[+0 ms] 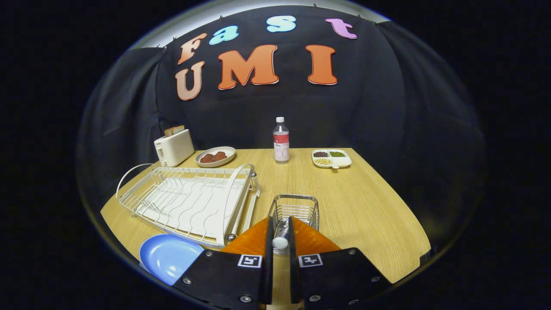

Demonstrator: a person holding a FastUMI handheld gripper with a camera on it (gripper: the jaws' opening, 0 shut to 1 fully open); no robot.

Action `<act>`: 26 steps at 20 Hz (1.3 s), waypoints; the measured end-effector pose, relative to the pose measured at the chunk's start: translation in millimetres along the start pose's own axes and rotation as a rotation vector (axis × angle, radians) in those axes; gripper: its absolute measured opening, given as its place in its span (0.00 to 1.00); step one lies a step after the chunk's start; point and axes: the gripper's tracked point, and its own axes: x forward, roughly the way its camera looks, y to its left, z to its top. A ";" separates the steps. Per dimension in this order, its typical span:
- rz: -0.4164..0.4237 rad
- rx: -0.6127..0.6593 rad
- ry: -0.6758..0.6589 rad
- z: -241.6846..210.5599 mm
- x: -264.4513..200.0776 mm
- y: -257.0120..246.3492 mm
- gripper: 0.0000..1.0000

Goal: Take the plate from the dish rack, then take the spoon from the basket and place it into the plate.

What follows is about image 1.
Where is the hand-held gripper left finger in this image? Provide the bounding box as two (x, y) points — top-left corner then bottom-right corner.
(172, 217), (275, 310)

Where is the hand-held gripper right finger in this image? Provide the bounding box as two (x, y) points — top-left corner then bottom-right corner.
(288, 216), (392, 308)

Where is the white toaster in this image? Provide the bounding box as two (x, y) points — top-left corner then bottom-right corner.
(154, 129), (195, 167)

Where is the white wire dish rack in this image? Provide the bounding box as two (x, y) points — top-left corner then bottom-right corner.
(115, 163), (261, 249)

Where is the blue plate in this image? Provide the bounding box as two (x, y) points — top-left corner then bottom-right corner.
(139, 234), (205, 286)

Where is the white handled spoon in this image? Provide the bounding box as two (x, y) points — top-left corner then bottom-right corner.
(272, 220), (290, 250)

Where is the white divided tray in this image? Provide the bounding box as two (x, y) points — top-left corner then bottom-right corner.
(312, 149), (352, 169)

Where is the metal wire basket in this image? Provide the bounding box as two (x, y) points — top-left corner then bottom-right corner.
(268, 194), (320, 254)

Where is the clear bottle with red label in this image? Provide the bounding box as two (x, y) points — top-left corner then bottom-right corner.
(273, 117), (290, 164)

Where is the cream oval plate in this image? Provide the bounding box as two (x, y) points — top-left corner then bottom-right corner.
(195, 146), (236, 168)

